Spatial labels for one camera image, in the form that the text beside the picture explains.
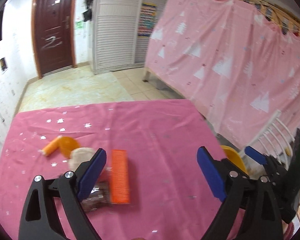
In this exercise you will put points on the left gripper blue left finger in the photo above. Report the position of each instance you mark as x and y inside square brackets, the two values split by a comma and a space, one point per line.
[88, 172]

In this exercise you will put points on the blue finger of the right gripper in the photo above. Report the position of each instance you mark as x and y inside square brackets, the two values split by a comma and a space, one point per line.
[255, 155]

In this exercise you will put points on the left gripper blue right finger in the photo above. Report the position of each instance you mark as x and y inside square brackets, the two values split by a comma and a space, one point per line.
[216, 173]

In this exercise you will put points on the white paper ball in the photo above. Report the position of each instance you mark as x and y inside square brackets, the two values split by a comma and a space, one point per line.
[78, 156]

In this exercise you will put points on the brown snack wrapper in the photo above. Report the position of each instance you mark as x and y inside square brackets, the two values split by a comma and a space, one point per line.
[98, 198]

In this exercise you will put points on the orange cardboard box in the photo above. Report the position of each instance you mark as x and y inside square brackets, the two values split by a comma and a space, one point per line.
[119, 178]

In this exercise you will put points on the orange plastic half shell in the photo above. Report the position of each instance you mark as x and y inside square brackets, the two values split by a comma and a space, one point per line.
[66, 145]

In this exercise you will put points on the white metal chair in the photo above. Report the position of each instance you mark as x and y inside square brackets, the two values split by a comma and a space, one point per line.
[274, 139]

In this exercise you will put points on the orange thread spool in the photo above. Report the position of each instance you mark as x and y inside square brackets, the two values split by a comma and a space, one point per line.
[51, 147]

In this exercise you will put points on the pink tree-print bed curtain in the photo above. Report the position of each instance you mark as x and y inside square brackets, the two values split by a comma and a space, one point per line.
[236, 67]

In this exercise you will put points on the dark red door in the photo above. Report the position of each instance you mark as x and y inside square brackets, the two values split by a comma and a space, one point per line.
[52, 26]

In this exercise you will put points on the white louvered wardrobe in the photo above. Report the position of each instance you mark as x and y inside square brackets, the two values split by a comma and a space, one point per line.
[116, 44]

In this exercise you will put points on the black hanging bag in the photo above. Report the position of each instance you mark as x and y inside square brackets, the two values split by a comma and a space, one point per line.
[87, 15]

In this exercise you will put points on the wooden bed frame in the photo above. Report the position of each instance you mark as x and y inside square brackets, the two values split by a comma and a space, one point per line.
[252, 0]

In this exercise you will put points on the colourful wall poster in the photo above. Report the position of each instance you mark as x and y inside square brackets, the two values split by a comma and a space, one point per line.
[147, 19]

